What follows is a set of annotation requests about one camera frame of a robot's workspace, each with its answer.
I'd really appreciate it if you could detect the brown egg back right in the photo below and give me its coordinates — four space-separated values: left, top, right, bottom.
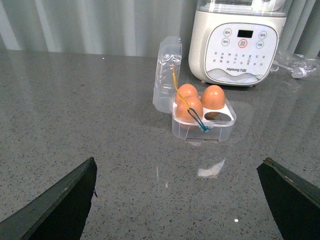
200 85 226 110

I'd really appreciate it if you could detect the blue rubber band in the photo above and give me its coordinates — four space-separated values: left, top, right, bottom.
187 107 211 133

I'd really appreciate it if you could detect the clear plastic bag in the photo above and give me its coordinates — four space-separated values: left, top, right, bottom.
270 49 320 79

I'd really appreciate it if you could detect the clear plastic egg box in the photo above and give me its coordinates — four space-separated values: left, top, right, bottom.
152 36 237 142

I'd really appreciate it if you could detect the white power cable with plug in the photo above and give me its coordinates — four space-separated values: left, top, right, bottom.
271 61 308 80

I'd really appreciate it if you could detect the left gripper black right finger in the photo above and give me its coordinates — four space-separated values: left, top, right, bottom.
257 157 320 240

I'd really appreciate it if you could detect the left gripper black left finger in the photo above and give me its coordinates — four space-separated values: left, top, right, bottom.
0 157 97 240

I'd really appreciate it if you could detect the yellow rubber band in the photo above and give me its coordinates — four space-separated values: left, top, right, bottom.
170 63 191 111

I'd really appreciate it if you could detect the brown egg front left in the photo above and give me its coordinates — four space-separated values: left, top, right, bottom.
175 95 204 130

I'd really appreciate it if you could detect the white Joyoung blender appliance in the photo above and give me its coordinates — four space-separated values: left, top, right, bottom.
188 0 292 87

